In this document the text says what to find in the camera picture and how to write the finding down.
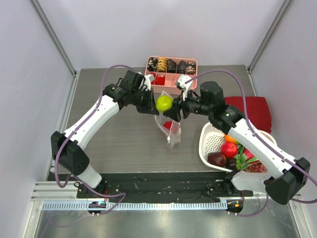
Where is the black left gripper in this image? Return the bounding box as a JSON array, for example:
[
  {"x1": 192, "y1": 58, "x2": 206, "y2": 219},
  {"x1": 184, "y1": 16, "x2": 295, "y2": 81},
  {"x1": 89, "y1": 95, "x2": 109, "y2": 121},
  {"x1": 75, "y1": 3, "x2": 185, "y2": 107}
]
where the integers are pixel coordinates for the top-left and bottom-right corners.
[{"x1": 131, "y1": 88, "x2": 159, "y2": 116}]

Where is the green pear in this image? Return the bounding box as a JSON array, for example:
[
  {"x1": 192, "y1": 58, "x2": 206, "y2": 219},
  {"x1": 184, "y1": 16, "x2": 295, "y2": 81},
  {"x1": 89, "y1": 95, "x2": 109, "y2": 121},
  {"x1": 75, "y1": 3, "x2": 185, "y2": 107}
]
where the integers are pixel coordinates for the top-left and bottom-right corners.
[{"x1": 156, "y1": 95, "x2": 173, "y2": 112}]

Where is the clear polka dot zip bag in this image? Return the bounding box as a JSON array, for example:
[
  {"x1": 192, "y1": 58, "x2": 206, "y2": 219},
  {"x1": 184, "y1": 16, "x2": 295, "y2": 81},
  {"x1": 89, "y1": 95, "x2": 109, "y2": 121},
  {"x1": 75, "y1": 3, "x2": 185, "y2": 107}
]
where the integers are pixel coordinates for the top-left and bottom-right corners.
[{"x1": 154, "y1": 90, "x2": 183, "y2": 150}]

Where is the dark purple plum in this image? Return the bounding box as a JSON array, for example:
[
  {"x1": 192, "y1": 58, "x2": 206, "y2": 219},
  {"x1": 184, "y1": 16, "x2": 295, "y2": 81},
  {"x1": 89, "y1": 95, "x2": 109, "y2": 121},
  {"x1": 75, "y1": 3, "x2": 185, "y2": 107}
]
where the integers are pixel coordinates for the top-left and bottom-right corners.
[{"x1": 207, "y1": 152, "x2": 226, "y2": 168}]

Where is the red apple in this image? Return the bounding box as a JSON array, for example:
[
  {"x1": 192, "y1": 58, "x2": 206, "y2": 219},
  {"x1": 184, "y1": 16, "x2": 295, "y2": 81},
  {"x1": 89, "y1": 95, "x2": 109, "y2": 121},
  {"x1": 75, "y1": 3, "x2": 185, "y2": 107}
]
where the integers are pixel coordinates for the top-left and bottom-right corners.
[{"x1": 220, "y1": 142, "x2": 238, "y2": 158}]

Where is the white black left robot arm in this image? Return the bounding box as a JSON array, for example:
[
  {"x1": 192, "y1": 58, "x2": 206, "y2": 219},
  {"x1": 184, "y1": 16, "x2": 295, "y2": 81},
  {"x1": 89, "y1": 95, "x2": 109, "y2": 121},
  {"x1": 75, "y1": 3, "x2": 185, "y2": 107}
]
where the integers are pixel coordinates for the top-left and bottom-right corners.
[{"x1": 51, "y1": 70, "x2": 158, "y2": 198}]

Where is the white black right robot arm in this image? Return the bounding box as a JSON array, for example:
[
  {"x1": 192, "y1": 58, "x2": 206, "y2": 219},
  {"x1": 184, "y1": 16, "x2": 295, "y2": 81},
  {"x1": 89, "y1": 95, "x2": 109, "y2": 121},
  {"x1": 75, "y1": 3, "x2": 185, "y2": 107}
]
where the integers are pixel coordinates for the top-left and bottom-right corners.
[{"x1": 163, "y1": 79, "x2": 310, "y2": 205}]

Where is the pink divided organizer box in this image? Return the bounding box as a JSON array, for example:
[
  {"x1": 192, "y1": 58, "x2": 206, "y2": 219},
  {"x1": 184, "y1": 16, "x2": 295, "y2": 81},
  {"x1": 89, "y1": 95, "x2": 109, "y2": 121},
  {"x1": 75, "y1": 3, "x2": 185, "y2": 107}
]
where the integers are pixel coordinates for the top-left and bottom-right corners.
[{"x1": 145, "y1": 56, "x2": 198, "y2": 95}]

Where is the dark brown sock roll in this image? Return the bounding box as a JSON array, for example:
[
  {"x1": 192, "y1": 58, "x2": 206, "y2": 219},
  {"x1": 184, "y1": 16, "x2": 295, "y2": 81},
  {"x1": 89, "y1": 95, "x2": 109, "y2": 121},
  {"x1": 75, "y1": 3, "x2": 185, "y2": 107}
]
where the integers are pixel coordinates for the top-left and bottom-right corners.
[{"x1": 166, "y1": 59, "x2": 177, "y2": 73}]

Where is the black dotted sock roll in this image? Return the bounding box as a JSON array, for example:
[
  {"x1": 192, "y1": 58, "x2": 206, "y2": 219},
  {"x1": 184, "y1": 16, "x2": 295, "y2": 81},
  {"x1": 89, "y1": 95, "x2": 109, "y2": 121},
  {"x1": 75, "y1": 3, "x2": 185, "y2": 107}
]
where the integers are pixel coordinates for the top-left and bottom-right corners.
[{"x1": 176, "y1": 60, "x2": 186, "y2": 74}]

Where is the black pink floral roll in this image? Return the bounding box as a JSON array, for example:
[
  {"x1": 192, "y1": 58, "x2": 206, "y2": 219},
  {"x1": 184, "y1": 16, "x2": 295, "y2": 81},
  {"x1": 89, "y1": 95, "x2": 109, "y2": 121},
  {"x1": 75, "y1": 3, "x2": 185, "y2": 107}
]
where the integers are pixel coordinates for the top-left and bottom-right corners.
[{"x1": 186, "y1": 61, "x2": 196, "y2": 75}]

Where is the yellow black patterned roll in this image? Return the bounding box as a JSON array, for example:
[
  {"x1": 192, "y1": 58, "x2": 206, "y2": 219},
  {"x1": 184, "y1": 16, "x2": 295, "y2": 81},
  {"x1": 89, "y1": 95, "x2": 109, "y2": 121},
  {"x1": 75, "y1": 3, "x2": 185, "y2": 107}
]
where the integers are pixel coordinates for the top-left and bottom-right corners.
[{"x1": 157, "y1": 57, "x2": 167, "y2": 72}]

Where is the black floral sock roll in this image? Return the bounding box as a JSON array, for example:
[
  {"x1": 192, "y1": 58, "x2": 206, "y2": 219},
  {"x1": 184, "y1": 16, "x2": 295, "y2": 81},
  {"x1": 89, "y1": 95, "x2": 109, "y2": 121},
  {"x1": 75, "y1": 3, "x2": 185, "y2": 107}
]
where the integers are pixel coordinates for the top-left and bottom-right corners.
[{"x1": 147, "y1": 57, "x2": 158, "y2": 72}]

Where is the white perforated fruit basket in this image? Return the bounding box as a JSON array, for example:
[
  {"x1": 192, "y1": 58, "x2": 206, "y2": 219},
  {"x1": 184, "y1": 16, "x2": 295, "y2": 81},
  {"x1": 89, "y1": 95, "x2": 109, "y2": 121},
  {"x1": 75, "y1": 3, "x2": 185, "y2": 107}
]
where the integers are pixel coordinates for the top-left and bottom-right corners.
[{"x1": 199, "y1": 123, "x2": 267, "y2": 173}]

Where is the orange green mango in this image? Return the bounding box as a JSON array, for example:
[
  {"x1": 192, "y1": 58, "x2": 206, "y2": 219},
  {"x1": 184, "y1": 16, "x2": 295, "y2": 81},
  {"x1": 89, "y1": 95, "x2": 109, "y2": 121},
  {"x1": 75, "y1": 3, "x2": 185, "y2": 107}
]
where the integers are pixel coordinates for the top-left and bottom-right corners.
[{"x1": 224, "y1": 135, "x2": 240, "y2": 145}]

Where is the folded red cloth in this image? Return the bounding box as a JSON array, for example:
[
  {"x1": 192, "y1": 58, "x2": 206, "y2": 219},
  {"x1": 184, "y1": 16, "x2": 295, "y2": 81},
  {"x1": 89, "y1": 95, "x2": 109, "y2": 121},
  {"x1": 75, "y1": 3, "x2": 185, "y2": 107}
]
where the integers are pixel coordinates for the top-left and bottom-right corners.
[{"x1": 225, "y1": 96, "x2": 272, "y2": 134}]

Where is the pink dragon fruit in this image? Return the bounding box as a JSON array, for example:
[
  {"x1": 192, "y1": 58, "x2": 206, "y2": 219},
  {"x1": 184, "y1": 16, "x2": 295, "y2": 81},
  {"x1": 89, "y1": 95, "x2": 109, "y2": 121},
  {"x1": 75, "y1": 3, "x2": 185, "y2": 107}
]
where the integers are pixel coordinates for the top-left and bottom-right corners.
[{"x1": 234, "y1": 145, "x2": 260, "y2": 172}]

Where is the purple grape bunch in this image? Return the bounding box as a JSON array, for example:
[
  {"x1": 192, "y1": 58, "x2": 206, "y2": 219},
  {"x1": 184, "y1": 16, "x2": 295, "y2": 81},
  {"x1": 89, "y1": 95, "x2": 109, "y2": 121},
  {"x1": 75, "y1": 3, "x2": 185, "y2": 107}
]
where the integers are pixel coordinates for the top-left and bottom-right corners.
[{"x1": 244, "y1": 163, "x2": 267, "y2": 173}]

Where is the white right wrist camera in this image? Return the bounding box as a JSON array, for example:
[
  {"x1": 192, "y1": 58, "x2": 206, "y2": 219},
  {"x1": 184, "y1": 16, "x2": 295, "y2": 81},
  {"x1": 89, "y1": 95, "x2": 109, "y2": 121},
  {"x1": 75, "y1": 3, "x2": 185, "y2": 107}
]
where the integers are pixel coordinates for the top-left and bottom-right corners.
[{"x1": 175, "y1": 74, "x2": 192, "y2": 101}]

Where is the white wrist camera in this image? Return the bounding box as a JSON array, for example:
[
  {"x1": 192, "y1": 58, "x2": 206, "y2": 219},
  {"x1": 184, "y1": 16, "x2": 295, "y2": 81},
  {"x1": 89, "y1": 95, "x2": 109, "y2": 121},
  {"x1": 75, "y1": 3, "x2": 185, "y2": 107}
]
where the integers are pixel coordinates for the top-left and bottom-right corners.
[
  {"x1": 175, "y1": 74, "x2": 192, "y2": 101},
  {"x1": 141, "y1": 74, "x2": 155, "y2": 91}
]

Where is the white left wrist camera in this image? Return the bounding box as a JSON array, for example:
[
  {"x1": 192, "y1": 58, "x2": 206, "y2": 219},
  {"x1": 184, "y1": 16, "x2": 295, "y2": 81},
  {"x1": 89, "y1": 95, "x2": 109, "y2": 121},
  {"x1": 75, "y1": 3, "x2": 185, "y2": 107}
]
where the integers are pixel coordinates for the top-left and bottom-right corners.
[{"x1": 141, "y1": 74, "x2": 155, "y2": 91}]

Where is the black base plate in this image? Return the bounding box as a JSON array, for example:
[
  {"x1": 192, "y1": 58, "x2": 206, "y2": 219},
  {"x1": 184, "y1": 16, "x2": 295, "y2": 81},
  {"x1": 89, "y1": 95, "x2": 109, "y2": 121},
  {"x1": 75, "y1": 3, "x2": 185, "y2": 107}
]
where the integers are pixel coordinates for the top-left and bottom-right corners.
[{"x1": 76, "y1": 171, "x2": 253, "y2": 204}]

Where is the white slotted cable duct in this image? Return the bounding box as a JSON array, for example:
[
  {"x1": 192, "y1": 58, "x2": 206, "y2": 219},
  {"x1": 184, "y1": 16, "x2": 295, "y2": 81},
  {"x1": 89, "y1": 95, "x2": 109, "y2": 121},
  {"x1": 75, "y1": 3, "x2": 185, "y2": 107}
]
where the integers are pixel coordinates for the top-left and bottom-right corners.
[{"x1": 42, "y1": 200, "x2": 227, "y2": 211}]

